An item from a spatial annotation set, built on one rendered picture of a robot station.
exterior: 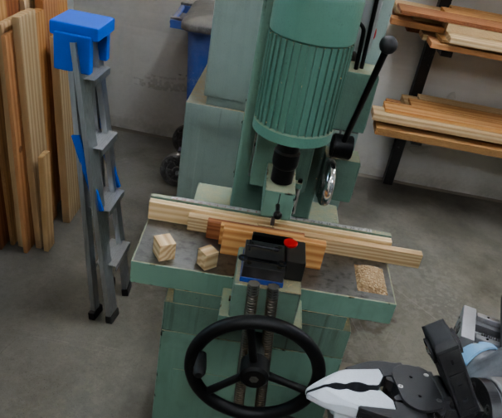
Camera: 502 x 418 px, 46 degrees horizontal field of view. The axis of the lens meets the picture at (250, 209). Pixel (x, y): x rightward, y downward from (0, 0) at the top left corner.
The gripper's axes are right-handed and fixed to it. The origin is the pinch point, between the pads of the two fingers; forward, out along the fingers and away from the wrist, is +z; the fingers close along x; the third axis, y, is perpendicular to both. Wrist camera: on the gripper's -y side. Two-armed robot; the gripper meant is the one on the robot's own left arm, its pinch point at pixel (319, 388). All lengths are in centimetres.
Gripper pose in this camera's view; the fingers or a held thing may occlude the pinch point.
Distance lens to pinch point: 67.7
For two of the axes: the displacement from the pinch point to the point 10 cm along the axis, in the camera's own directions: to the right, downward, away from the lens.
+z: -9.9, -0.8, -1.4
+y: -1.3, 9.0, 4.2
